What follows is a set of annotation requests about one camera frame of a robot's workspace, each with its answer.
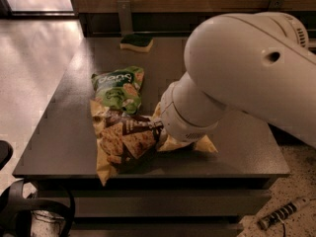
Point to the white power strip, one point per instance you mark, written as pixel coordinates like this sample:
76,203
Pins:
283,213

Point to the green and yellow sponge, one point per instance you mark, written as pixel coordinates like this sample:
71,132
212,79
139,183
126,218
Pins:
136,43

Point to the dark grey drawer cabinet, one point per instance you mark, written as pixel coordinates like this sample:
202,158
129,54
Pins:
178,194

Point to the left metal wall bracket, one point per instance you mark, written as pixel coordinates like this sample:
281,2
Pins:
124,17

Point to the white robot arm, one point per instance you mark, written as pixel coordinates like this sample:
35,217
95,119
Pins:
256,63

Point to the black office chair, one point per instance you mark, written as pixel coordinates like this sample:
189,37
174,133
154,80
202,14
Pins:
16,211

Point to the metal wall bracket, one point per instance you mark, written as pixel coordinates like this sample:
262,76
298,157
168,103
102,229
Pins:
124,17
275,5

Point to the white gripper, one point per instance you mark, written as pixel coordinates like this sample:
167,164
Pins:
175,122

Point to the brown sea salt chip bag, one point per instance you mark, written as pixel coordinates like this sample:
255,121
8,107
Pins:
123,141

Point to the right metal wall bracket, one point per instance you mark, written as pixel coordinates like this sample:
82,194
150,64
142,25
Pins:
275,5

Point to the green chip bag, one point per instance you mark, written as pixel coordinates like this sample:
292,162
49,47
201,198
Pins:
120,89

